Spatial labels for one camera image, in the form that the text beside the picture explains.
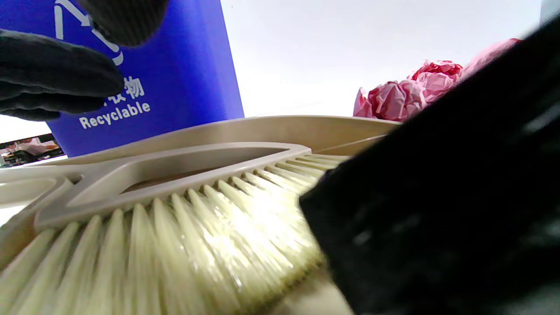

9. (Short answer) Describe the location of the person's left hand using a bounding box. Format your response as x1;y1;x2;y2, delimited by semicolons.
0;28;125;122

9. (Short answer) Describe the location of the person's right hand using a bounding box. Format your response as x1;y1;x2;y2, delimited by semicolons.
79;0;169;46

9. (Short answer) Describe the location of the blue recycling bin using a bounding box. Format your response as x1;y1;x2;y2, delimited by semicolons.
0;0;245;157

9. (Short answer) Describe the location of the beige plastic dustpan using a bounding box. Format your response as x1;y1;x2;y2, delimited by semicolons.
0;115;401;315

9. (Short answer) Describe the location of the pile of pink paper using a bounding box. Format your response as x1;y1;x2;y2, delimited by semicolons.
353;38;523;122

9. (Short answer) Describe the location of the black plastic bin bag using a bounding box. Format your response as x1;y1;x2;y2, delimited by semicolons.
300;17;560;315

